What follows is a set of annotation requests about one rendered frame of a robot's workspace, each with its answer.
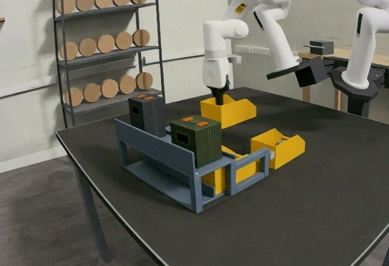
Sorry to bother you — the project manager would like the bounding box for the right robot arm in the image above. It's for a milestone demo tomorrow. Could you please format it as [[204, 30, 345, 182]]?
[[202, 0, 300, 72]]

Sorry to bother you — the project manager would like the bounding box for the yellow bin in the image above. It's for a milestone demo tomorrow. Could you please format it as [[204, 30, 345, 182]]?
[[201, 146, 259, 195], [251, 129, 305, 169], [200, 94, 256, 129]]

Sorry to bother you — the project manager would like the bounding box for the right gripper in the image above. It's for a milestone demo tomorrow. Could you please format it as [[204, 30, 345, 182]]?
[[202, 57, 230, 106]]

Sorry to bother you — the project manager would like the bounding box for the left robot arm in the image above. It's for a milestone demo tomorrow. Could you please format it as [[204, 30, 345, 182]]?
[[342, 0, 389, 89]]

